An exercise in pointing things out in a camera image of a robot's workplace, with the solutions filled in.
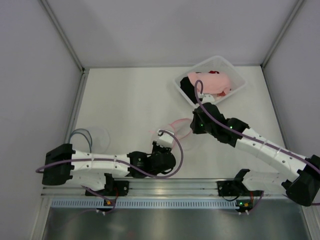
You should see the pink trimmed mesh laundry bag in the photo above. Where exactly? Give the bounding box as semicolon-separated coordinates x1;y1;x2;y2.
150;118;195;151

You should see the aluminium mounting rail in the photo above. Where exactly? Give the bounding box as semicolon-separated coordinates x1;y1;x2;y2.
36;166;282;198

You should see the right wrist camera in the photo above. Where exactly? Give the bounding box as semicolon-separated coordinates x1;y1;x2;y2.
201;94;216;104

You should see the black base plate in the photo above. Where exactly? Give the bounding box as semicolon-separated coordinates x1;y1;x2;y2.
95;180;130;197
217;180;245;197

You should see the purple cable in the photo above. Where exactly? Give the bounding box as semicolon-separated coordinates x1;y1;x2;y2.
35;129;185;180
193;79;320;176

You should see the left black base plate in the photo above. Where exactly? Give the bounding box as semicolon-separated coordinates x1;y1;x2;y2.
95;180;130;197

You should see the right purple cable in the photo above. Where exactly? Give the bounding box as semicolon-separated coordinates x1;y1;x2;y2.
193;79;320;176

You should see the white plastic basket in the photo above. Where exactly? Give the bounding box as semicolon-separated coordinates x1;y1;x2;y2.
172;55;248;108

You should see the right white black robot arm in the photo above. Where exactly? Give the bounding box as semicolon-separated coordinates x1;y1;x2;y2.
190;102;320;207

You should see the perforated white cable duct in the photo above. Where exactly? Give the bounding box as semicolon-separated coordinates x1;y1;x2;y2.
51;198;249;210

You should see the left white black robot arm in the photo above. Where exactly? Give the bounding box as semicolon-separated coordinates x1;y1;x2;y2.
38;143;176;192

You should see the pink bra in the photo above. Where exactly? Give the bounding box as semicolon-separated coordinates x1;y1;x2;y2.
187;71;231;96

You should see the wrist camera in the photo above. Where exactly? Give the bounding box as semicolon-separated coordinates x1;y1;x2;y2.
201;94;216;104
156;129;175;148

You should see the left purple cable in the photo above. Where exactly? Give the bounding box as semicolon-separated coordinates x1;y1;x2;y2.
35;129;185;180

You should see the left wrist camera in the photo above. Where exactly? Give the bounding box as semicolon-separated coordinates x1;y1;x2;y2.
156;129;175;148

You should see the black garment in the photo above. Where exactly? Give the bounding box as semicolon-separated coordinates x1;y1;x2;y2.
180;76;197;104

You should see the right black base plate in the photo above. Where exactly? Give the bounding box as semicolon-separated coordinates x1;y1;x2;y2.
217;180;245;197

